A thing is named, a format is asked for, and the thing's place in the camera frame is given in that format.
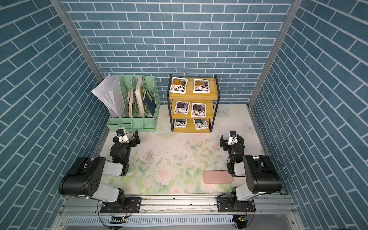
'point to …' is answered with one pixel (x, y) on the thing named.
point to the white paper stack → (109, 91)
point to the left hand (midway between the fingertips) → (132, 131)
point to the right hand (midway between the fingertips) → (232, 135)
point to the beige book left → (130, 101)
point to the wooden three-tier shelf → (210, 99)
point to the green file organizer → (143, 124)
